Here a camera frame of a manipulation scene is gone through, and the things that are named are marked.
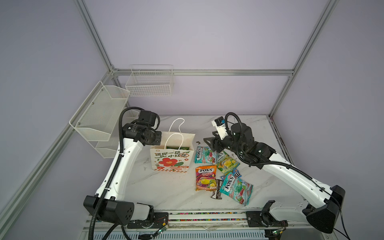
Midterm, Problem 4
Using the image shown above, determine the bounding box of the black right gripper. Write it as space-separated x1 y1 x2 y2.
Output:
201 129 243 154

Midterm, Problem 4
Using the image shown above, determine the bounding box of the white floral paper bag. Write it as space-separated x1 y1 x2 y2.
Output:
150 118 195 173

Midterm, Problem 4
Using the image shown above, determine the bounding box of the orange Fox's fruits bag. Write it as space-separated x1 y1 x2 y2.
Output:
195 165 217 191

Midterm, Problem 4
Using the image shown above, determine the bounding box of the teal Fox's large candy bag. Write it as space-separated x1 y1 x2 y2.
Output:
220 173 253 206

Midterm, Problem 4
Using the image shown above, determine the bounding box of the green yellow Fox's candy bag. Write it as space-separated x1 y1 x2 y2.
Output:
165 146 190 151

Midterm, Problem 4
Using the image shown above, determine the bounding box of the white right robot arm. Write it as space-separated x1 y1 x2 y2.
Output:
204 117 346 234

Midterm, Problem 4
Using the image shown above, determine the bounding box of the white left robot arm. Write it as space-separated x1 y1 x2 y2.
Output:
84 123 162 227

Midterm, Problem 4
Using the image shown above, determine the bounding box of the teal Fox's mint blossom bag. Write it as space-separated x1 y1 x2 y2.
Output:
195 147 217 165

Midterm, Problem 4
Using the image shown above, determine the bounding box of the green Fox's spring tea bag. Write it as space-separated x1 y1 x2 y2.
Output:
217 151 240 175

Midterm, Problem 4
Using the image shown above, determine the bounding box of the blue m&m's packet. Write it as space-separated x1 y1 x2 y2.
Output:
220 169 242 181

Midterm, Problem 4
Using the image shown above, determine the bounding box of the dark brown snack bar wrapper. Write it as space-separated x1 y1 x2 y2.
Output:
211 180 223 200

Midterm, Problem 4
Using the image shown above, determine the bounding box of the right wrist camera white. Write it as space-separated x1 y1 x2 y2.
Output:
212 117 229 140

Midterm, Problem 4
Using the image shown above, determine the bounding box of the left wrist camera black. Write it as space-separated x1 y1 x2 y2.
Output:
137 110 161 131

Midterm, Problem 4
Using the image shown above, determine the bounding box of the white mesh wall basket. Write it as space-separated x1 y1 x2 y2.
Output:
69 82 130 159

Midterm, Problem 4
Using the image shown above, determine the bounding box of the white wire wall basket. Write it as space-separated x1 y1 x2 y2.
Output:
126 65 174 97

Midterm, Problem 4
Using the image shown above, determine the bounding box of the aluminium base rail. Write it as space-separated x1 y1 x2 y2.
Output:
80 206 331 240

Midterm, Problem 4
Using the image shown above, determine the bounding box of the aluminium cage frame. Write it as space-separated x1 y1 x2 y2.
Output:
0 0 340 229

